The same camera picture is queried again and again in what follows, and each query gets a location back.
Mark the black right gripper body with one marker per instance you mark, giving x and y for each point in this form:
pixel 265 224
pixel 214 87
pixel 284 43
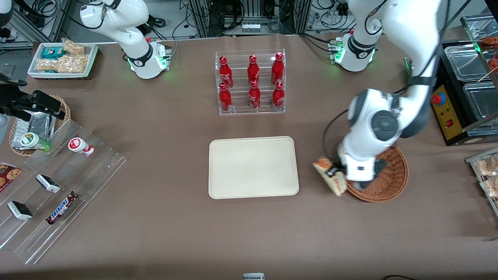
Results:
pixel 15 102

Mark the triangular sandwich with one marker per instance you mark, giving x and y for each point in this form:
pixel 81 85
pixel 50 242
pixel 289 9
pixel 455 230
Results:
pixel 338 186

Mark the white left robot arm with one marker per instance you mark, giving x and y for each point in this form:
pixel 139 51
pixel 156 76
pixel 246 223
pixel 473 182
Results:
pixel 408 39

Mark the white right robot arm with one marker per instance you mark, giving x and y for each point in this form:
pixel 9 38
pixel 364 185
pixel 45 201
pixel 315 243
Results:
pixel 116 23

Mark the wicker basket with foil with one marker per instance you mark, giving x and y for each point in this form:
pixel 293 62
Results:
pixel 65 109

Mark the brown round wicker basket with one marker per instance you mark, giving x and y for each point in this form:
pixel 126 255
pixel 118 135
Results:
pixel 393 182

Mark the white rectangular snack tray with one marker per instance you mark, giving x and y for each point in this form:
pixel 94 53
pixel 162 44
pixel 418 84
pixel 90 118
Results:
pixel 92 58

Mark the cream plastic serving tray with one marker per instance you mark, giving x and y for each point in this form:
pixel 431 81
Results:
pixel 253 167

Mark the metal tray with pastries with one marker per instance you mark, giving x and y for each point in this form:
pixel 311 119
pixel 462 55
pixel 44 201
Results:
pixel 472 159

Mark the aluminium foil container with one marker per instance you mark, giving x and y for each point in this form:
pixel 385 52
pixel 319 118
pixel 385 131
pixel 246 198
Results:
pixel 37 124

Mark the green cap yogurt bottle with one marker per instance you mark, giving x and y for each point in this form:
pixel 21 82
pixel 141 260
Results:
pixel 33 140

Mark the large rice cracker bag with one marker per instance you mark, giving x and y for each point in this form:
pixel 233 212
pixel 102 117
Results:
pixel 68 64

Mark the red cap yogurt bottle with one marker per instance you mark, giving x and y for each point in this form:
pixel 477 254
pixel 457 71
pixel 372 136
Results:
pixel 79 146

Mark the teal snack packet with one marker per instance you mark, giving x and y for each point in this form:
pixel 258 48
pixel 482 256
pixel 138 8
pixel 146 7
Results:
pixel 52 52

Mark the small rice cracker bag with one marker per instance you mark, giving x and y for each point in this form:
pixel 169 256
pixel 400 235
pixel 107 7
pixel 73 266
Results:
pixel 74 47

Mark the black white snack bar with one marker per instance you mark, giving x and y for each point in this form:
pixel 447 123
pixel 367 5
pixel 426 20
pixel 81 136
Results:
pixel 48 183
pixel 20 210

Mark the clear acrylic stepped display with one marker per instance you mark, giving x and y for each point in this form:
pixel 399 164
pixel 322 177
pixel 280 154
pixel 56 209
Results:
pixel 89 175

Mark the chocolate chip cookie pack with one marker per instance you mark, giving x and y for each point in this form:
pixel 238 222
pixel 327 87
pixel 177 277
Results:
pixel 9 175

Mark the snickers chocolate bar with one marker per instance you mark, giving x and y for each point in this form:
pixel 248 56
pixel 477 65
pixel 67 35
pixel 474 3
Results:
pixel 61 208

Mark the red cola bottle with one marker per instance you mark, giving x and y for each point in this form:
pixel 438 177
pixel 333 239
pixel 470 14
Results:
pixel 225 74
pixel 277 70
pixel 225 99
pixel 278 97
pixel 253 72
pixel 254 97

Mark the yellow control panel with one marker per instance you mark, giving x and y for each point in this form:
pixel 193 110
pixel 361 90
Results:
pixel 449 116

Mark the red emergency stop button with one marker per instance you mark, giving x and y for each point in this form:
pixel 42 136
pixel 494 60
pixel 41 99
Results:
pixel 438 99

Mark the clear acrylic bottle rack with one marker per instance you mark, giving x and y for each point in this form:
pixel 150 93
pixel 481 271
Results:
pixel 241 109

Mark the black food warmer cabinet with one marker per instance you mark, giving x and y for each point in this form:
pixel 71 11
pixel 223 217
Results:
pixel 451 87

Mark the bagged pastry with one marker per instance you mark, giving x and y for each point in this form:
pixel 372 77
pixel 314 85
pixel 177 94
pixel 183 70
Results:
pixel 488 167
pixel 491 187

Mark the white label tag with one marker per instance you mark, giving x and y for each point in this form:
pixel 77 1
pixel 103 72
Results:
pixel 253 276

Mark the steel pan with clear lid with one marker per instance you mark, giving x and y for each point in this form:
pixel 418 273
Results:
pixel 482 101
pixel 465 62

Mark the white connector block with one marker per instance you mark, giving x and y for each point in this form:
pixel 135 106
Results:
pixel 251 28

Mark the orange fried food piece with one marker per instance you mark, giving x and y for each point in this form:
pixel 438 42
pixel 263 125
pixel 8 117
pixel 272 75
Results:
pixel 489 40

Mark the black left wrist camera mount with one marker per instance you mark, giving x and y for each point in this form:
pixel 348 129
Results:
pixel 380 166

